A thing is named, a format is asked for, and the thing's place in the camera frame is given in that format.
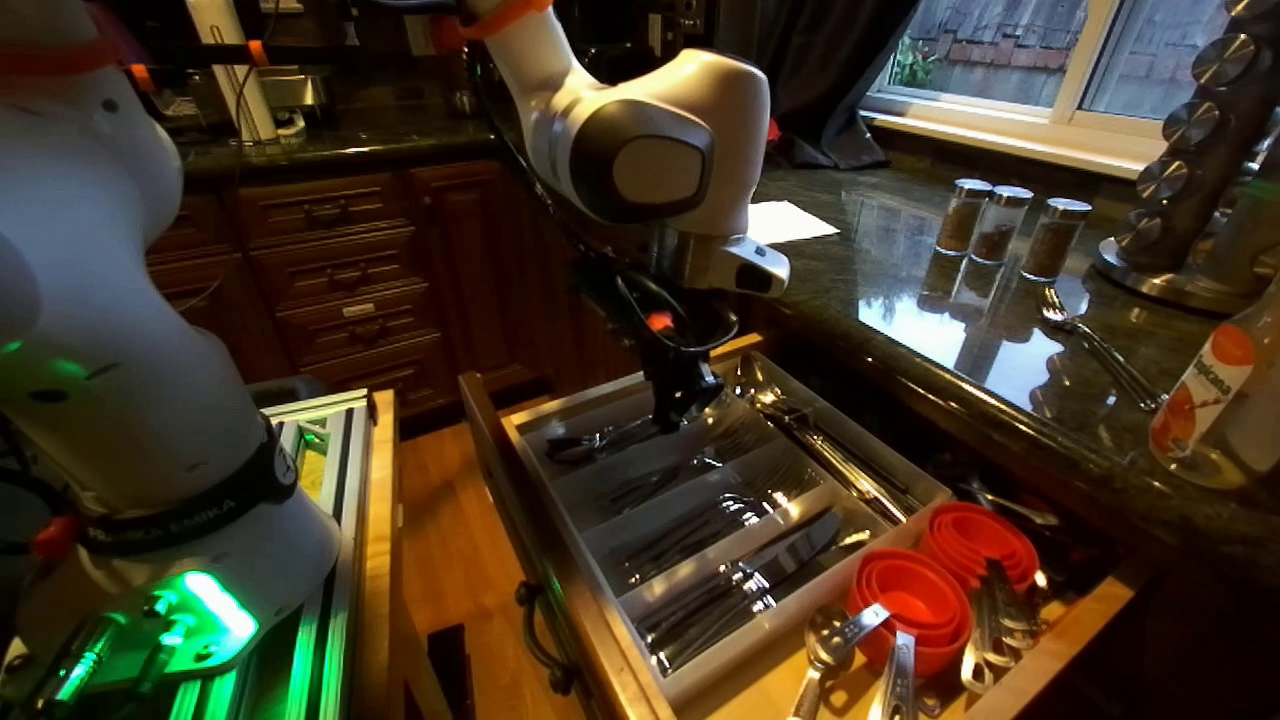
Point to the white Franka Panda arm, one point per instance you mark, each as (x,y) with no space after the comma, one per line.
(120,374)

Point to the long silver serving utensil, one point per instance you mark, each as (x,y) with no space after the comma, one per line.
(824,460)
(792,417)

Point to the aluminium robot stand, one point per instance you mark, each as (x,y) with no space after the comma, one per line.
(325,535)

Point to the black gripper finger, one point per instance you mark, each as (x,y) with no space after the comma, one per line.
(706,395)
(670,400)

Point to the white window frame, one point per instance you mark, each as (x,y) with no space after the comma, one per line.
(1002,135)

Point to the glass spice jar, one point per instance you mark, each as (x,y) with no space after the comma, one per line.
(960,221)
(1055,240)
(1002,224)

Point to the silver fork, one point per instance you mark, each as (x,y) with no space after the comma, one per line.
(681,476)
(706,520)
(728,512)

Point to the white paper napkin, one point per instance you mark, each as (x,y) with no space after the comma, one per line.
(802,221)

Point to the wooden kitchen drawer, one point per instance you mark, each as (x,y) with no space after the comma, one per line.
(480,455)

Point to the wooden cabinet drawer front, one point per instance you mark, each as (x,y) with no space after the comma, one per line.
(343,261)
(323,204)
(374,349)
(354,304)

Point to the grey cutlery tray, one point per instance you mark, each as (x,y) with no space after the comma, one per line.
(626,504)

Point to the white countertop appliance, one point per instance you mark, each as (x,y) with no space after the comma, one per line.
(241,73)

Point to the steel measuring spoon set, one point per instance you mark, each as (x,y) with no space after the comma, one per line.
(1007,626)

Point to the wooden cabinet door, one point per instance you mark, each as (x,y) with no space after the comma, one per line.
(466,266)

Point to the red measuring cup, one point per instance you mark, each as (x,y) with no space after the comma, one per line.
(983,541)
(906,594)

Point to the silver table knife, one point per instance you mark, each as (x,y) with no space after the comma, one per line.
(746,584)
(784,571)

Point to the long silver spoon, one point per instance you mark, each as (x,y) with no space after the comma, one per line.
(1102,349)

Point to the bottle with orange label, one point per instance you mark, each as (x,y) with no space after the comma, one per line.
(1202,387)

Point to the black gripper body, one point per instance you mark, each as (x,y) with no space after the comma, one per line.
(681,332)

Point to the dark curtain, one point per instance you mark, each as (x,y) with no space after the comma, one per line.
(824,64)

